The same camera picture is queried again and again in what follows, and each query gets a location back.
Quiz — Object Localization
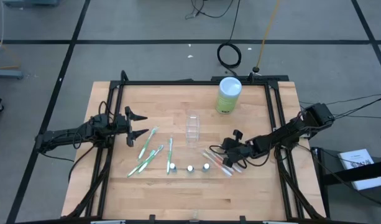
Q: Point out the orange clear toothbrush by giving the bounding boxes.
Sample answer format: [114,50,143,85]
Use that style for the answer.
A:
[201,151,234,178]
[208,148,243,174]
[205,148,236,174]

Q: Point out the yellow floor cable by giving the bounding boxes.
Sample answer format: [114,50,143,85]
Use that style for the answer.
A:
[252,0,281,74]

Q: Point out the green cylindrical canister white lid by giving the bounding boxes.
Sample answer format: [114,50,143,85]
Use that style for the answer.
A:
[215,77,242,115]

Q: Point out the white box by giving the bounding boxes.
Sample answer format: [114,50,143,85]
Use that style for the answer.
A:
[337,148,381,191]

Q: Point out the black side cart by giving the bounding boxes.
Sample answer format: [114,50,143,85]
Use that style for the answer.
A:
[310,146,381,224]

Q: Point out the black aluminium table frame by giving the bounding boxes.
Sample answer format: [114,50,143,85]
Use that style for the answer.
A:
[62,70,326,224]

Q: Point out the grey-blue furniture foot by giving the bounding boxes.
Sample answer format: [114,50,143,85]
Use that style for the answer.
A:
[2,0,60,7]
[0,67,24,80]

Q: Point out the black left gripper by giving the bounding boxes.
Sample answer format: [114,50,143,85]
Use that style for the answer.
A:
[114,106,150,147]

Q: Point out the coiled black floor cable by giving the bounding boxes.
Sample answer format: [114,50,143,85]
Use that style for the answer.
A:
[216,0,242,77]

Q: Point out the green toothbrush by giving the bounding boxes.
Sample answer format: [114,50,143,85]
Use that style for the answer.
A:
[137,144,165,174]
[137,126,160,161]
[166,138,174,175]
[127,149,157,179]

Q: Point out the tangled black floor cable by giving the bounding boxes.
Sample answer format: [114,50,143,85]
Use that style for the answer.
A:
[185,0,234,20]

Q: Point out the orange floor cable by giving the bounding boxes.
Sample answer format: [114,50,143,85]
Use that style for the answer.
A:
[0,34,22,71]

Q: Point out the thin black cable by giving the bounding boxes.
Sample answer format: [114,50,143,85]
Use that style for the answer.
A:
[297,143,381,209]
[333,95,381,119]
[298,92,381,106]
[333,114,381,120]

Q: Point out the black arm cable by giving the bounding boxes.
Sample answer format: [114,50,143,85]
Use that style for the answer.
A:
[67,144,96,183]

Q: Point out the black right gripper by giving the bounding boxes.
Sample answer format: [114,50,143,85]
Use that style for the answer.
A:
[221,129,256,168]

